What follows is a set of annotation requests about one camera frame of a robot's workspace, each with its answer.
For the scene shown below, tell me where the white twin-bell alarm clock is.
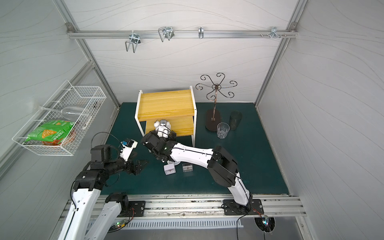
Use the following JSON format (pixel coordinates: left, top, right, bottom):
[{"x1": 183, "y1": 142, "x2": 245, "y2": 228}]
[{"x1": 154, "y1": 120, "x2": 171, "y2": 132}]

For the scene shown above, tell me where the pink square alarm clock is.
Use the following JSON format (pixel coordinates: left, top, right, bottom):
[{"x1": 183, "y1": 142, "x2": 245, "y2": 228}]
[{"x1": 164, "y1": 163, "x2": 176, "y2": 176}]

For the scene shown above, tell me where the clear square alarm clock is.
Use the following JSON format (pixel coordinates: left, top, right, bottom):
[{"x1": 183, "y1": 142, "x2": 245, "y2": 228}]
[{"x1": 182, "y1": 163, "x2": 193, "y2": 173}]

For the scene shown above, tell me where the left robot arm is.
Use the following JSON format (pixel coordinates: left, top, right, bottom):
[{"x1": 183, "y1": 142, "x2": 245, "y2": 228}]
[{"x1": 59, "y1": 140, "x2": 147, "y2": 240}]

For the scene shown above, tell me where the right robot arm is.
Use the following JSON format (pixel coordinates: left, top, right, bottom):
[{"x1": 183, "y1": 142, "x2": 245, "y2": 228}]
[{"x1": 141, "y1": 131, "x2": 253, "y2": 211}]

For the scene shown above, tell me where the wooden two-tier shelf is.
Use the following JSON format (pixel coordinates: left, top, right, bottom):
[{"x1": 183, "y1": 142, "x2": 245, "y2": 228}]
[{"x1": 135, "y1": 87, "x2": 197, "y2": 146}]

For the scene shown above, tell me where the clear drinking glass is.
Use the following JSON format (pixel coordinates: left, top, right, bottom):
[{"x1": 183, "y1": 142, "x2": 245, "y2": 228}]
[{"x1": 217, "y1": 123, "x2": 230, "y2": 139}]

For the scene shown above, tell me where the dark tinted glass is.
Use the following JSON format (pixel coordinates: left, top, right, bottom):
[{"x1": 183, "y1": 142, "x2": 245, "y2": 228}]
[{"x1": 229, "y1": 111, "x2": 243, "y2": 131}]

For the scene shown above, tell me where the green snack bag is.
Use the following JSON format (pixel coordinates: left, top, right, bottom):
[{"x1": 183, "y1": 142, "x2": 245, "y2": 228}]
[{"x1": 25, "y1": 120, "x2": 75, "y2": 145}]

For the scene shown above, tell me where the double metal hook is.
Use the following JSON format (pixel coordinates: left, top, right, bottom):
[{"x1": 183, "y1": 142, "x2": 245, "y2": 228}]
[
  {"x1": 125, "y1": 31, "x2": 141, "y2": 53},
  {"x1": 158, "y1": 27, "x2": 175, "y2": 42}
]

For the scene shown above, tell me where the single metal hook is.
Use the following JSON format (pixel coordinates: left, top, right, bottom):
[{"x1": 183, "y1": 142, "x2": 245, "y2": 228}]
[{"x1": 198, "y1": 27, "x2": 204, "y2": 39}]

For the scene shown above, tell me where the right metal hook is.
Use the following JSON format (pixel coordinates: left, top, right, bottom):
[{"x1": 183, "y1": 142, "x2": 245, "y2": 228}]
[{"x1": 260, "y1": 27, "x2": 287, "y2": 39}]

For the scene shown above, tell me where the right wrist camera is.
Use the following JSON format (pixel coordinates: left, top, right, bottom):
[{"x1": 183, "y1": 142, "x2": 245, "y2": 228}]
[{"x1": 158, "y1": 120, "x2": 171, "y2": 138}]

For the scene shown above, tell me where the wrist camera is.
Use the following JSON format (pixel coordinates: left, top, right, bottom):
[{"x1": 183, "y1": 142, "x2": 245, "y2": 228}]
[
  {"x1": 158, "y1": 120, "x2": 171, "y2": 138},
  {"x1": 120, "y1": 139, "x2": 138, "y2": 162}
]

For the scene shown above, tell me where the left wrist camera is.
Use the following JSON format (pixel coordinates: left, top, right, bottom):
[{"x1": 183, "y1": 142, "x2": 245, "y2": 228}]
[{"x1": 120, "y1": 139, "x2": 138, "y2": 162}]

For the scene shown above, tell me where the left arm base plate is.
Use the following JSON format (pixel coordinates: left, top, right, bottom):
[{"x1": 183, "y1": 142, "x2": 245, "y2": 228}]
[{"x1": 118, "y1": 201, "x2": 146, "y2": 218}]

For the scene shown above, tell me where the white vented cable duct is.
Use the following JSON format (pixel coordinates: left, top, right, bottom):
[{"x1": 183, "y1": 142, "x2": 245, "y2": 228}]
[{"x1": 123, "y1": 218, "x2": 244, "y2": 230}]

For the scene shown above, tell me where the copper wire cup stand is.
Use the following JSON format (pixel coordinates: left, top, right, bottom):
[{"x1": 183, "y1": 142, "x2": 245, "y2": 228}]
[{"x1": 195, "y1": 73, "x2": 238, "y2": 132}]

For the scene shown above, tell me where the white wire basket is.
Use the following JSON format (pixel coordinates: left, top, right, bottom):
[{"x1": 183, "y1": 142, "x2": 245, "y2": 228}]
[{"x1": 12, "y1": 81, "x2": 106, "y2": 156}]

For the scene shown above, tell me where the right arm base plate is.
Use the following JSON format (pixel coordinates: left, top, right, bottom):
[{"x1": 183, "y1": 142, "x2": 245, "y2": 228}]
[{"x1": 221, "y1": 199, "x2": 265, "y2": 216}]

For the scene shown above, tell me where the aluminium top rail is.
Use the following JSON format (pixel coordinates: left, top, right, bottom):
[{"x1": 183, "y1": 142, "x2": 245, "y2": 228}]
[{"x1": 67, "y1": 29, "x2": 299, "y2": 40}]

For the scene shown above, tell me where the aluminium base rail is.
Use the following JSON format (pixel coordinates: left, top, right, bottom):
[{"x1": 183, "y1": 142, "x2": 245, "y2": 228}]
[{"x1": 59, "y1": 194, "x2": 307, "y2": 221}]

